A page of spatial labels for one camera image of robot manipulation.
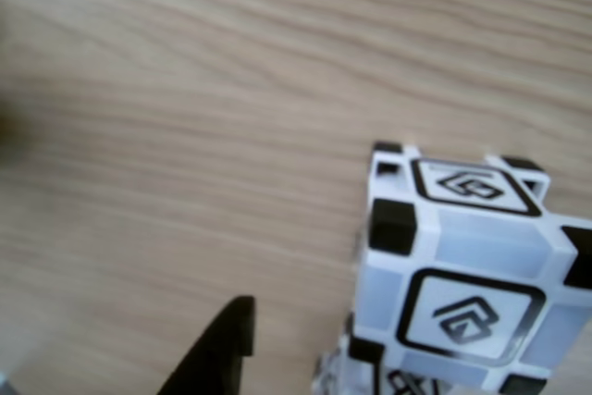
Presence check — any white cube overlapping-squares symbol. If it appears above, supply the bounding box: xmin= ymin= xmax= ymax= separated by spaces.
xmin=314 ymin=141 xmax=592 ymax=395

